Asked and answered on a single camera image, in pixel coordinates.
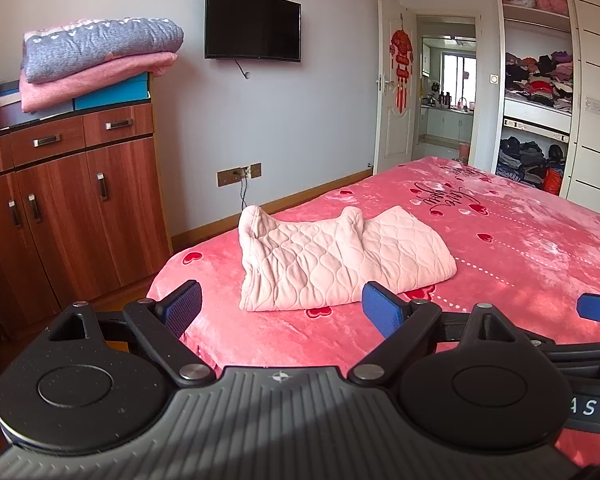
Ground teal box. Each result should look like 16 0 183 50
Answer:
72 72 150 111

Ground red heart printed blanket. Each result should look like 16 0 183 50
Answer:
145 155 600 461

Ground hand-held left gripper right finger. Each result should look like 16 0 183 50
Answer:
346 281 524 387

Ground pink quilted garment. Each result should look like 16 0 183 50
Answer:
237 204 458 313

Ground grey folded blanket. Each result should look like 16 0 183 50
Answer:
21 16 185 85

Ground wooden cabinet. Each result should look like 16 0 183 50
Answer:
0 100 174 341

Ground black wall television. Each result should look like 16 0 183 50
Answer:
204 0 302 64

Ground white door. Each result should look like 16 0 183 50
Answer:
373 0 419 177

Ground white kitchen cabinets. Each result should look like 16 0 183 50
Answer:
420 105 476 144

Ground pile of colourful folded clothes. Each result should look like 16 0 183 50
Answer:
505 50 576 111

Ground white wardrobe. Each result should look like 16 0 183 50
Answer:
490 0 600 221

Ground pink knitted folded blanket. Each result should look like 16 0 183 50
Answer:
19 51 180 114

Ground red knot door decoration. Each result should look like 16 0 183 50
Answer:
390 29 415 111

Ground kitchen window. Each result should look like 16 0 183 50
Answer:
441 52 477 99

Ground brass wall socket plate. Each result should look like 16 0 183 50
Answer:
216 162 263 189

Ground black power cable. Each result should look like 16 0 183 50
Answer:
235 170 251 211

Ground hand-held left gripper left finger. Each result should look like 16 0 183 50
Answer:
44 279 217 387

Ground pile of dark clothes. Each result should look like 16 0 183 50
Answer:
495 136 566 196

